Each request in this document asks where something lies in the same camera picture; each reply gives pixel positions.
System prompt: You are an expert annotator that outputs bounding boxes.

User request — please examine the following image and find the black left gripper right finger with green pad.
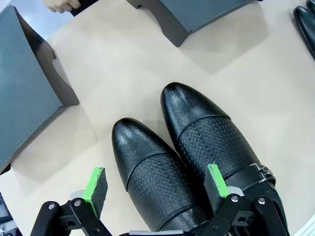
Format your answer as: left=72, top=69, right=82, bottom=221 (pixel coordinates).
left=194, top=163, right=288, bottom=236

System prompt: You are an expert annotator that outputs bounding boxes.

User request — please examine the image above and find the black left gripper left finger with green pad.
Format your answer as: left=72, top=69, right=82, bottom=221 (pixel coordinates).
left=31, top=167, right=109, bottom=236

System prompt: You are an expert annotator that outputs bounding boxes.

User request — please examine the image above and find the black low shoe stand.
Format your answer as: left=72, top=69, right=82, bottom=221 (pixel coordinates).
left=126, top=0, right=255, bottom=48
left=0, top=4, right=80, bottom=175

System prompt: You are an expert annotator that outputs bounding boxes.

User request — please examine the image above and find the person in black t-shirt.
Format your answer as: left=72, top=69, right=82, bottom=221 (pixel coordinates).
left=69, top=0, right=104, bottom=17

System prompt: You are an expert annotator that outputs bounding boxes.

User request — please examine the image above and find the person's right hand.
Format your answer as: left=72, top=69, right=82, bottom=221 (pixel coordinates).
left=42, top=0, right=82, bottom=14

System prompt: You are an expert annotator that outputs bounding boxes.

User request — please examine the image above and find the black perforated monk-strap shoe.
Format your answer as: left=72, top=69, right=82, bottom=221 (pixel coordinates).
left=112, top=118, right=205, bottom=233
left=160, top=82, right=289, bottom=236

